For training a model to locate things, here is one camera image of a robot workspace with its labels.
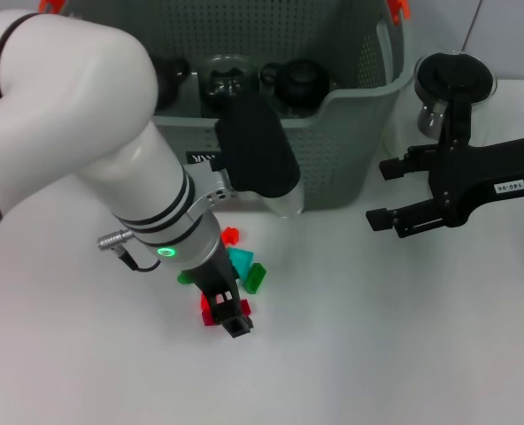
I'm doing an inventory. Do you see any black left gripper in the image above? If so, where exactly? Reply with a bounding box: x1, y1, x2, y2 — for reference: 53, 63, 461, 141
180, 248, 255, 340

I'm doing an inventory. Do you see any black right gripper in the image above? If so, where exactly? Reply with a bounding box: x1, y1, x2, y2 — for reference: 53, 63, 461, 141
366, 132, 524, 240

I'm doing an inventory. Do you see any white and red block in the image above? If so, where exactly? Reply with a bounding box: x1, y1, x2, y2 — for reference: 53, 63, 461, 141
202, 298, 252, 328

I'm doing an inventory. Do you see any large green toy brick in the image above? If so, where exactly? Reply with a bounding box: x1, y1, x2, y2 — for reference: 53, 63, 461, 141
240, 261, 267, 296

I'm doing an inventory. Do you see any teal square toy brick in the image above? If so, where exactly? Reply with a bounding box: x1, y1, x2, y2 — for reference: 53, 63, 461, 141
226, 247, 257, 282

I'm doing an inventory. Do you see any glass teacup with black sleeve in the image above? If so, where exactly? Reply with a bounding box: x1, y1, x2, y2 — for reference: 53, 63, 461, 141
206, 53, 262, 98
259, 57, 339, 120

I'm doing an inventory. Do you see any grey-green perforated storage bin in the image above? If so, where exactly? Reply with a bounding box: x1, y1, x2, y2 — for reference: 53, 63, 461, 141
31, 0, 416, 213

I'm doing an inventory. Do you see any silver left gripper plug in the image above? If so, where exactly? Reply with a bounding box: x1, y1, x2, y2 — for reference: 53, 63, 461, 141
96, 228, 135, 251

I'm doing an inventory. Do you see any black clay teapot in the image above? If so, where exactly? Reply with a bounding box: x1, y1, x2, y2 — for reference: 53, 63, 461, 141
153, 56, 191, 112

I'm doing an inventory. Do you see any grey left gripper cable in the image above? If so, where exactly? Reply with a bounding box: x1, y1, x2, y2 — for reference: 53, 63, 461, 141
118, 250, 162, 273

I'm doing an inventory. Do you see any glass teapot with black handle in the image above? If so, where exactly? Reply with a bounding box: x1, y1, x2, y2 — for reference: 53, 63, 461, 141
383, 50, 498, 176

